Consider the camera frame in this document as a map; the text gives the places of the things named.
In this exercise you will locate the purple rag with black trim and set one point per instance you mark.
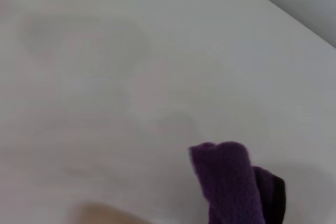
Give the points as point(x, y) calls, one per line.
point(231, 182)

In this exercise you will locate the brown water stain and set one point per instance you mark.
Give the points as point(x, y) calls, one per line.
point(110, 214)

